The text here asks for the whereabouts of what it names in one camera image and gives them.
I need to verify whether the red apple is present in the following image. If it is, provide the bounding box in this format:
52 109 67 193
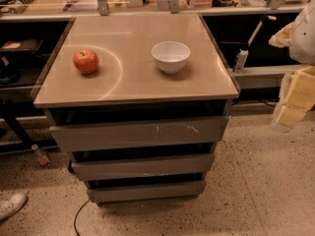
73 49 98 75

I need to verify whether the white handheld tool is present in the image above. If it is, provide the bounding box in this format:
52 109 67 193
232 15 277 73

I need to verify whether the black floor cable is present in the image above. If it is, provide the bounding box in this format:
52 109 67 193
73 199 91 236

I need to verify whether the grey top drawer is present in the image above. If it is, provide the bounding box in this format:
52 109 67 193
50 116 228 151

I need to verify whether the grey drawer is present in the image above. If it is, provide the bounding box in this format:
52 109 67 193
87 180 206 203
72 153 214 181
50 116 228 151

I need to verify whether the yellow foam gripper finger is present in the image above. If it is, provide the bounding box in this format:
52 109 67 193
275 66 315 128
269 23 292 48

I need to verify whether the black box on shelf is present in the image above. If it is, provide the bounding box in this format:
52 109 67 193
0 39 42 52

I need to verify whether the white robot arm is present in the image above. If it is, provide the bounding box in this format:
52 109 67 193
269 0 315 132

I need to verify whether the white bowl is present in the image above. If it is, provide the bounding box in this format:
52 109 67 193
151 41 191 74

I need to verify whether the white shoe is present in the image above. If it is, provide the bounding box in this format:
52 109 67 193
0 193 28 220

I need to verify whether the grey middle drawer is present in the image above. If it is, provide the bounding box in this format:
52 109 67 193
72 153 214 181

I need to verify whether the grey bottom drawer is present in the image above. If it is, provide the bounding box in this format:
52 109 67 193
87 180 206 203

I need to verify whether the small bottle on floor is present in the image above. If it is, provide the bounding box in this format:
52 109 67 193
31 144 50 165

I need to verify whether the grey drawer cabinet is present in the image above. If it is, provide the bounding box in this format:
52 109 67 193
30 13 241 207

